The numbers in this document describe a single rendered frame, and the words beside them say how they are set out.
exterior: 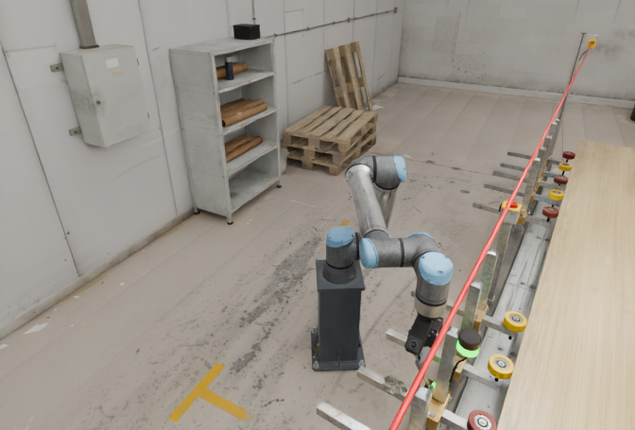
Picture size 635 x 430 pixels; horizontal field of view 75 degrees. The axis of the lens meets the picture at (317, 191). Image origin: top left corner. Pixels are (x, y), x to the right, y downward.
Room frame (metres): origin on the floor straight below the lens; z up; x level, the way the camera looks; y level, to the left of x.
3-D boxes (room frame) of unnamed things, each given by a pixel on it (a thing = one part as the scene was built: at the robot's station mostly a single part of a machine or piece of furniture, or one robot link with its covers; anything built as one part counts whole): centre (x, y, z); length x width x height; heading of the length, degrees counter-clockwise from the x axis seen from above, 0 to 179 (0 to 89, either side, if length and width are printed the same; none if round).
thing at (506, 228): (1.52, -0.82, 0.93); 0.05 x 0.04 x 0.45; 146
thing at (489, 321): (1.30, -0.60, 0.84); 0.43 x 0.03 x 0.04; 56
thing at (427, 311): (0.92, -0.33, 1.23); 0.10 x 0.09 x 0.05; 57
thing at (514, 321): (1.19, -0.76, 0.85); 0.08 x 0.08 x 0.11
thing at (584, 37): (3.20, -1.98, 1.20); 0.15 x 0.12 x 1.00; 146
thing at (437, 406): (0.86, -0.39, 0.85); 0.13 x 0.06 x 0.05; 146
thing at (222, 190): (3.79, 0.80, 0.78); 0.90 x 0.45 x 1.55; 152
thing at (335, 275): (1.84, -0.12, 0.65); 0.19 x 0.19 x 0.10
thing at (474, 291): (1.09, -0.53, 0.93); 0.03 x 0.03 x 0.48; 56
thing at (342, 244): (1.84, -0.13, 0.79); 0.17 x 0.15 x 0.18; 92
